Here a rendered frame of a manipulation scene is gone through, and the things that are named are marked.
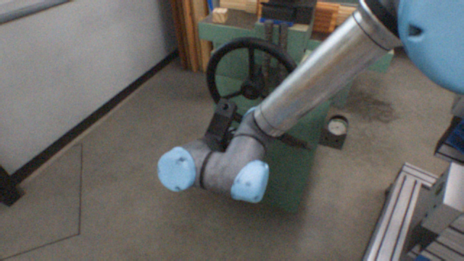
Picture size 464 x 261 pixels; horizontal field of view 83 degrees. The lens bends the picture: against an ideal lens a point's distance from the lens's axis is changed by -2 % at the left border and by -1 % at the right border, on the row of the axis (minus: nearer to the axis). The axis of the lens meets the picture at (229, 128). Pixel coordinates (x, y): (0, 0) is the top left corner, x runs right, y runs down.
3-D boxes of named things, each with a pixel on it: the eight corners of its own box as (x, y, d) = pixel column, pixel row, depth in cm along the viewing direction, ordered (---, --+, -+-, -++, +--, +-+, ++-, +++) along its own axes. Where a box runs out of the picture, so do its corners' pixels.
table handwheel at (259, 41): (195, 36, 69) (308, 46, 59) (225, 13, 83) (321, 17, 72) (209, 122, 87) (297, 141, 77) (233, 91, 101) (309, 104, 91)
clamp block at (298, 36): (251, 54, 77) (252, 22, 71) (264, 36, 86) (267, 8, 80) (301, 63, 73) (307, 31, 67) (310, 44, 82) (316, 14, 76)
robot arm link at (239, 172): (275, 141, 50) (221, 130, 53) (258, 188, 42) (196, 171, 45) (273, 169, 55) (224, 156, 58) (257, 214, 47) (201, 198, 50)
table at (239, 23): (184, 50, 86) (182, 32, 82) (222, 19, 107) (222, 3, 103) (387, 90, 68) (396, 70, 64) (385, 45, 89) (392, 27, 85)
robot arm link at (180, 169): (192, 200, 46) (151, 188, 49) (216, 179, 56) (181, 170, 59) (196, 158, 44) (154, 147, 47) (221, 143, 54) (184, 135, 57)
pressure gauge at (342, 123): (323, 135, 89) (330, 117, 83) (325, 129, 91) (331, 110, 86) (343, 141, 87) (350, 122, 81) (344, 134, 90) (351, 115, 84)
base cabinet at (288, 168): (215, 186, 147) (209, 74, 100) (251, 124, 187) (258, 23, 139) (296, 215, 134) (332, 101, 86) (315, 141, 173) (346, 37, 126)
